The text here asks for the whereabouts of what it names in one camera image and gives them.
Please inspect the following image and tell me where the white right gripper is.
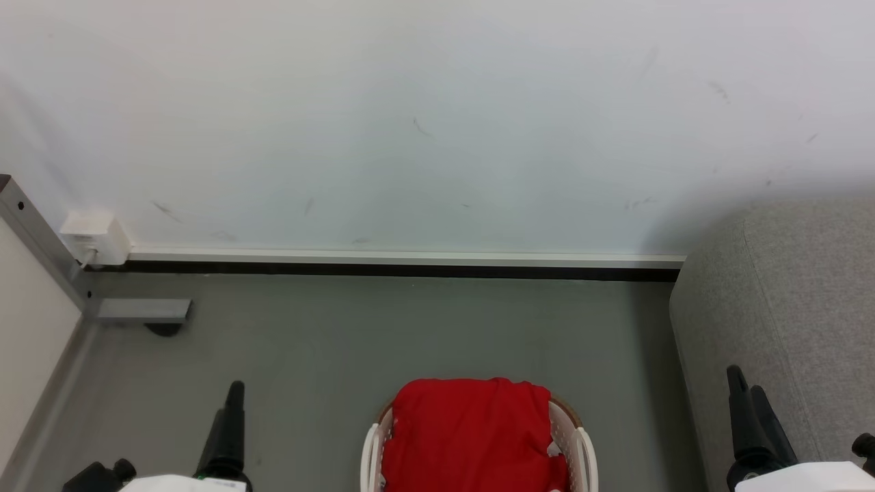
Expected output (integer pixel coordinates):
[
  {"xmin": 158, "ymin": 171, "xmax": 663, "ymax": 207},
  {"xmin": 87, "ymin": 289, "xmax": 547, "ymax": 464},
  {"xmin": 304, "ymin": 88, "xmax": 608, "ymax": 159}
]
[{"xmin": 726, "ymin": 365, "xmax": 875, "ymax": 492}]

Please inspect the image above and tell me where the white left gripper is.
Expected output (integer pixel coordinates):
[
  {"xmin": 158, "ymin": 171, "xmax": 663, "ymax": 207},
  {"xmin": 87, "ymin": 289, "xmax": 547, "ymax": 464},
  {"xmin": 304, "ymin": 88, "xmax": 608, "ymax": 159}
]
[{"xmin": 120, "ymin": 381, "xmax": 252, "ymax": 492}]

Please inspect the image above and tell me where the red garment with white trim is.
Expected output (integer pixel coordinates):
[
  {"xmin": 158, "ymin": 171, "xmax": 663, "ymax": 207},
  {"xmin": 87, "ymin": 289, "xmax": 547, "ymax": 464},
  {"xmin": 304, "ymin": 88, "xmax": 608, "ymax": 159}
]
[{"xmin": 381, "ymin": 377, "xmax": 569, "ymax": 492}]

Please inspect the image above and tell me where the white perforated plastic laundry basket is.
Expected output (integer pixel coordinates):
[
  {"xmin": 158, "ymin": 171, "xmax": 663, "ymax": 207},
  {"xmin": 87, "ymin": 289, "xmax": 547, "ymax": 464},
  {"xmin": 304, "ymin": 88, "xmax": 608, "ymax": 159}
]
[{"xmin": 360, "ymin": 396, "xmax": 600, "ymax": 492}]

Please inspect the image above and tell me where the grey fabric sofa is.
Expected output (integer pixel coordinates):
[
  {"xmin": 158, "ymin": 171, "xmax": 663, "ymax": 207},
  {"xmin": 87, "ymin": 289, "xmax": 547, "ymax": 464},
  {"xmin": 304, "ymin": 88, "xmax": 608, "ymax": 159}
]
[{"xmin": 669, "ymin": 198, "xmax": 875, "ymax": 492}]

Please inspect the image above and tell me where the beige partition panel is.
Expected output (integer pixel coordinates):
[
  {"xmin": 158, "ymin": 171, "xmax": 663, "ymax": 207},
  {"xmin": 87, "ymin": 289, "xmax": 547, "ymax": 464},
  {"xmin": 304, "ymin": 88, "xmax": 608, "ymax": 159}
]
[{"xmin": 0, "ymin": 217, "xmax": 84, "ymax": 469}]

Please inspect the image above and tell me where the white and black baseboard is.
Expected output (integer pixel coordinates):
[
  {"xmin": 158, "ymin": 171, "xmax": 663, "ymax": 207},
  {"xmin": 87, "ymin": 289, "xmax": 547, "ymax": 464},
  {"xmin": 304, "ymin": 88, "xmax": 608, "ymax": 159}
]
[{"xmin": 82, "ymin": 247, "xmax": 688, "ymax": 283}]

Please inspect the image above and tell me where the grey metal frame post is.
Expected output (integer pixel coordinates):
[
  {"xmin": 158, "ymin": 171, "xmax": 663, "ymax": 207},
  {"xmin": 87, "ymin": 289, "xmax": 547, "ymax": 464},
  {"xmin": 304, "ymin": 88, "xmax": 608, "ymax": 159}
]
[{"xmin": 0, "ymin": 174, "xmax": 193, "ymax": 338}]

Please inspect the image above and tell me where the white wall socket box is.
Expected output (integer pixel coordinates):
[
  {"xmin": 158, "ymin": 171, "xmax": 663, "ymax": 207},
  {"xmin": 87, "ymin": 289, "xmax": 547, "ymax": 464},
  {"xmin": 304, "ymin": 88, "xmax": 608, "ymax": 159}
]
[{"xmin": 59, "ymin": 210, "xmax": 131, "ymax": 267}]

